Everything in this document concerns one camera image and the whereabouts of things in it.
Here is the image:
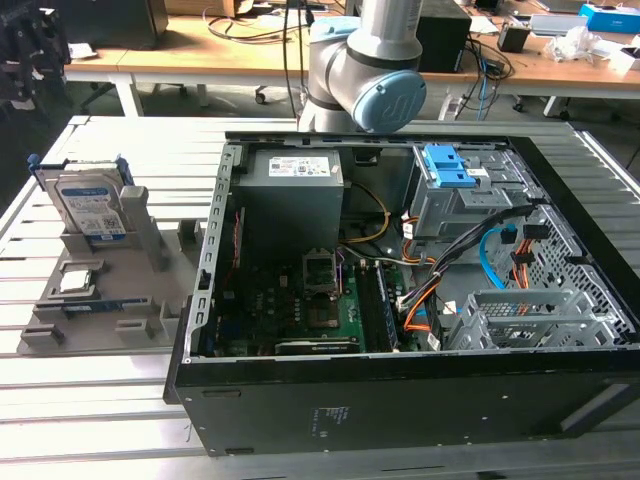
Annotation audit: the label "hard disk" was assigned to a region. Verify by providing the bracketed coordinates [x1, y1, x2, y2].
[27, 153, 135, 247]

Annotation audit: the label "grey disk bay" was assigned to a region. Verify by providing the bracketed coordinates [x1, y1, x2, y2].
[444, 288, 626, 351]

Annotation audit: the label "black computer tower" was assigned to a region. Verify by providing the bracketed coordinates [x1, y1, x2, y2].
[54, 0, 170, 50]

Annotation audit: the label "silver CPU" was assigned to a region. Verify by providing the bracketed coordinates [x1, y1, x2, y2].
[59, 272, 94, 294]

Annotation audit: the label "grey parts rack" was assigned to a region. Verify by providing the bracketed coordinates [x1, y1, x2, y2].
[18, 186, 209, 357]

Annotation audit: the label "grey power supply unit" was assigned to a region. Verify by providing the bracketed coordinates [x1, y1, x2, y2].
[232, 149, 346, 251]

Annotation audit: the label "green motherboard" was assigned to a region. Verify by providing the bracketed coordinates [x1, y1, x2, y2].
[212, 239, 401, 357]

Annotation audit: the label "socket cover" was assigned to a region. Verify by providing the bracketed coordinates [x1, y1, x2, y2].
[302, 248, 339, 300]

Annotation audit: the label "CPU socket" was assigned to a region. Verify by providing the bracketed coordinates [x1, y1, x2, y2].
[305, 298, 342, 330]

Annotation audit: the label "black graphics card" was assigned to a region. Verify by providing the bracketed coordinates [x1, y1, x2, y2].
[273, 337, 361, 357]

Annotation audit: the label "black box speaker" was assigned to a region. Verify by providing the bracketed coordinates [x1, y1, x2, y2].
[417, 0, 474, 74]

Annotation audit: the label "black RAM slot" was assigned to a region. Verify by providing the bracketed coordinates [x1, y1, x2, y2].
[355, 267, 377, 354]
[368, 267, 391, 354]

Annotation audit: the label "white power strip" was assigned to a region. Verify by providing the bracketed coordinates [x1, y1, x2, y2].
[439, 94, 464, 121]

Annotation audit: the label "blue drive latch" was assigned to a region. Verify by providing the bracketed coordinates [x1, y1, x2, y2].
[422, 143, 494, 190]

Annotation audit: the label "grey optical drive cage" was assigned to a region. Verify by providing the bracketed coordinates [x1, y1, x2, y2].
[407, 144, 544, 241]

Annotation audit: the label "installed RAM stick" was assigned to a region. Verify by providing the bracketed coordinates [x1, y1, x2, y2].
[375, 262, 401, 351]

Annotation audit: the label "small black open box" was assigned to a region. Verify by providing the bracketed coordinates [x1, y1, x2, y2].
[497, 23, 532, 54]

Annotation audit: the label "black PC case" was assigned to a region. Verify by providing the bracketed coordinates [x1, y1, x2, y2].
[163, 130, 640, 459]

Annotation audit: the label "silver flat device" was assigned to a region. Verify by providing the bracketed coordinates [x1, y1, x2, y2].
[528, 13, 589, 37]

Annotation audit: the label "clear plastic bag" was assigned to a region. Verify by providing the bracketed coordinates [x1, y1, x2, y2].
[544, 24, 626, 64]

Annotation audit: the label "blue cardboard box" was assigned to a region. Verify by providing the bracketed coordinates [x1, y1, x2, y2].
[578, 2, 640, 34]

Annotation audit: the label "white box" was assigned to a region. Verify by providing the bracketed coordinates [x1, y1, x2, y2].
[609, 44, 640, 76]

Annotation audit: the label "wooden desk white frame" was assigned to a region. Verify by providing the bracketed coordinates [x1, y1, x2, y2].
[62, 47, 134, 119]
[119, 14, 640, 119]

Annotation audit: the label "loose desk cables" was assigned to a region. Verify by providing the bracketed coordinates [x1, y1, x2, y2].
[202, 7, 311, 45]

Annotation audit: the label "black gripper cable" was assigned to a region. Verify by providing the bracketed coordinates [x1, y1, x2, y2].
[282, 0, 307, 114]

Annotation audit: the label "yellow wire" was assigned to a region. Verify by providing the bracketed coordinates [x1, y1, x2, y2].
[342, 182, 391, 246]

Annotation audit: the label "blue hanging cable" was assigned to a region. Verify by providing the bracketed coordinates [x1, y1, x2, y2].
[477, 54, 494, 121]

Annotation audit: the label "orange wire loop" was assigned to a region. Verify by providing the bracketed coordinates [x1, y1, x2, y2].
[402, 294, 436, 334]

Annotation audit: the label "black cable bundle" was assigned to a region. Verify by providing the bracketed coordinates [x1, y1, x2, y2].
[397, 202, 544, 311]

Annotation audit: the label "blue data wire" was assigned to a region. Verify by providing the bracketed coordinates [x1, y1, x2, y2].
[478, 224, 519, 291]

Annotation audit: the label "orange red power wire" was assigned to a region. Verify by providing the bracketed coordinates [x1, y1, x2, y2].
[509, 224, 549, 289]

